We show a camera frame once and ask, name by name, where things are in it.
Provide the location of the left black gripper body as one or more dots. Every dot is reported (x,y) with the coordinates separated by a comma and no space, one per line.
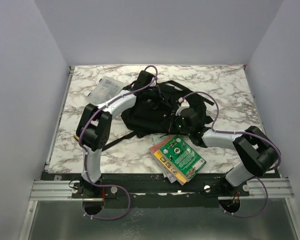
(159,100)

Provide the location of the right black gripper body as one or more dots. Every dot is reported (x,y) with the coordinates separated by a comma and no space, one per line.
(178,126)

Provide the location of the black student backpack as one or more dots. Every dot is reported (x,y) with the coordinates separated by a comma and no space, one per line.
(155,109)

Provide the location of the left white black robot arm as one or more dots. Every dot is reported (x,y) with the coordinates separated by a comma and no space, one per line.
(94,126)

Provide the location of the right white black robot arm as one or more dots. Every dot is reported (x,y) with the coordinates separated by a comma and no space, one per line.
(256,152)

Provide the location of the green cover book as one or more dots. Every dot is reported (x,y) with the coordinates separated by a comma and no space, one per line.
(182,157)

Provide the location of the clear plastic storage box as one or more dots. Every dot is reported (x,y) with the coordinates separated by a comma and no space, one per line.
(106,89)

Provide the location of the yellow cover book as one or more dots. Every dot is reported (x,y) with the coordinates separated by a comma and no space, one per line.
(159,141)

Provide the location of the thin booklet under books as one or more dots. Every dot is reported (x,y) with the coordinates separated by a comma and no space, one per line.
(169,176)

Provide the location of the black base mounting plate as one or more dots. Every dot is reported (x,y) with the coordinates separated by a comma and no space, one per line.
(145,190)

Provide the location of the aluminium extrusion rail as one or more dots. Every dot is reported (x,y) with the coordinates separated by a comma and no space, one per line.
(50,190)

